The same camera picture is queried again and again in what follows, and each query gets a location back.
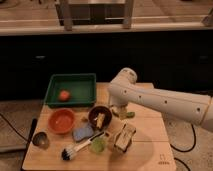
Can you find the red orange bowl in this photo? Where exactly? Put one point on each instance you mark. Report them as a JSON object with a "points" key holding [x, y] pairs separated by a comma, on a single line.
{"points": [[61, 121]]}

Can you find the black white dish brush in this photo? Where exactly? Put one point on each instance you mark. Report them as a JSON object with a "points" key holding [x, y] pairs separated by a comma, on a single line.
{"points": [[70, 151]]}

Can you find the blue sponge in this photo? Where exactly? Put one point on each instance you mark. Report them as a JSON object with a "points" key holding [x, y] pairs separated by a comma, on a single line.
{"points": [[82, 133]]}

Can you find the dark brown bowl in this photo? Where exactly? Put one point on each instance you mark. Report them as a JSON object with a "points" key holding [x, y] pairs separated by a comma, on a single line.
{"points": [[92, 116]]}

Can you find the white stool frame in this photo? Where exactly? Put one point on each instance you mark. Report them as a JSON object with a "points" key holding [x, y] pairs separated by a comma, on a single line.
{"points": [[94, 12]]}

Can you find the yellow food piece in bowl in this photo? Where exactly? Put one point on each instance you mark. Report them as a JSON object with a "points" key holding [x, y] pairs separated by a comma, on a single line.
{"points": [[100, 120]]}

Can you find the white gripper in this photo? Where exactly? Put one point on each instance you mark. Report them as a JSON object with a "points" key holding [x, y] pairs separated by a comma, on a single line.
{"points": [[120, 112]]}

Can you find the red tomato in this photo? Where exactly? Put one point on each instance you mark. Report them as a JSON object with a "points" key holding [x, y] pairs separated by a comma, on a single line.
{"points": [[64, 96]]}

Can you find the green plastic cup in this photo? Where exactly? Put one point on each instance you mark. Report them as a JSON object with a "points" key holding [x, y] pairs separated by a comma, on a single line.
{"points": [[98, 145]]}

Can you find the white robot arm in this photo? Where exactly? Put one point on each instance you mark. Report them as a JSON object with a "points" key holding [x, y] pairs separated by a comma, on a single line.
{"points": [[194, 108]]}

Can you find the green plastic tray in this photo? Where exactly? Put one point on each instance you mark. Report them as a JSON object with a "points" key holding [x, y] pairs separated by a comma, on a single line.
{"points": [[82, 89]]}

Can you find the green chili pepper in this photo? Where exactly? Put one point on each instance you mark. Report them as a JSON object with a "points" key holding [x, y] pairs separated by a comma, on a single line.
{"points": [[130, 114]]}

